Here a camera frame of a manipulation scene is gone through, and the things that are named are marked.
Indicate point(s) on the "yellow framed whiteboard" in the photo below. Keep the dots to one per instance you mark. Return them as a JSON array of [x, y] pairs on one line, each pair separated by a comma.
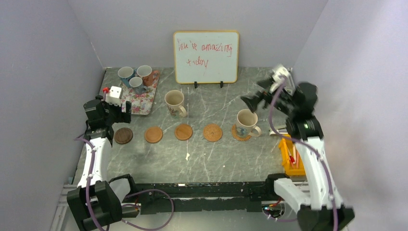
[[206, 57]]

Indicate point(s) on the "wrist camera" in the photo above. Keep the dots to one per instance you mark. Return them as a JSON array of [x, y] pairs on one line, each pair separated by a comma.
[[113, 95], [279, 75]]

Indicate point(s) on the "light wooden coaster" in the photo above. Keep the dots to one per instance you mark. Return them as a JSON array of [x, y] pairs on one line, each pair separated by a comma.
[[153, 134], [183, 132]]

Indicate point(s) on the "orange floral mug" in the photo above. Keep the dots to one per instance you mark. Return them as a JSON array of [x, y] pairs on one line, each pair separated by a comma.
[[147, 74]]

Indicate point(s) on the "small light blue mug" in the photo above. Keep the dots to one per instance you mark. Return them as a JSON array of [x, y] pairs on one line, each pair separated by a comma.
[[136, 83]]

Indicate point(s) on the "teal blue mug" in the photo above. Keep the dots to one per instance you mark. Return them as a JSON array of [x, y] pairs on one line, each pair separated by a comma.
[[126, 74]]

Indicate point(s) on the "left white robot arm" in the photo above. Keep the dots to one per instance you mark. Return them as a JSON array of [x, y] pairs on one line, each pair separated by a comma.
[[94, 204]]

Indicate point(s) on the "black whiteboard stand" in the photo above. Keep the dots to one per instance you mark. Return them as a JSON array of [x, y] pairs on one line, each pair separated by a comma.
[[219, 84]]

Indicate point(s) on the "floral serving tray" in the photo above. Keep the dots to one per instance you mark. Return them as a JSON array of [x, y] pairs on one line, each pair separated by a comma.
[[141, 104]]

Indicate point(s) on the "dark walnut wooden coaster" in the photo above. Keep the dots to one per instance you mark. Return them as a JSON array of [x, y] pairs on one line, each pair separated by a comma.
[[123, 135]]

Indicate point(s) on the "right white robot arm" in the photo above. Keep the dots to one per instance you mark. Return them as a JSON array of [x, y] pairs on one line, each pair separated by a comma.
[[323, 209]]

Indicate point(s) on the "cream seahorse mug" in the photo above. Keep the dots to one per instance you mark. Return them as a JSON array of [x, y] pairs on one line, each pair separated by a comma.
[[246, 124]]

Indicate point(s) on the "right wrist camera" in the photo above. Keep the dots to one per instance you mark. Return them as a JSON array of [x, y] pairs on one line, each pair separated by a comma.
[[279, 75]]

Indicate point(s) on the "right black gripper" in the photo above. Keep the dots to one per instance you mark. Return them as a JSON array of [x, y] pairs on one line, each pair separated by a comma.
[[252, 101]]

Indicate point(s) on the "yellow orange object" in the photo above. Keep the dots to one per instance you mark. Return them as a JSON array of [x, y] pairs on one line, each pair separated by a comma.
[[291, 160]]

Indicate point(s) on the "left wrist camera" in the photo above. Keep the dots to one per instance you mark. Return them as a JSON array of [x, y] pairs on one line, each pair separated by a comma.
[[113, 95]]

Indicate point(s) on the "woven rattan coaster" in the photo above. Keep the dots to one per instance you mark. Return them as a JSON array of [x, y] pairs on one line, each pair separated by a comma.
[[212, 132], [235, 134]]

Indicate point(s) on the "green white stapler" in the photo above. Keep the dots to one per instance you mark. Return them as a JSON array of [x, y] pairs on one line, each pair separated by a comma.
[[280, 129]]

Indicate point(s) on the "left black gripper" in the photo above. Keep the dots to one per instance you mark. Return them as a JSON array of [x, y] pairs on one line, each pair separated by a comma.
[[122, 117]]

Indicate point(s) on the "cream coral pattern mug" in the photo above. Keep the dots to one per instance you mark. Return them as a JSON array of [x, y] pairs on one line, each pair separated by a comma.
[[175, 103]]

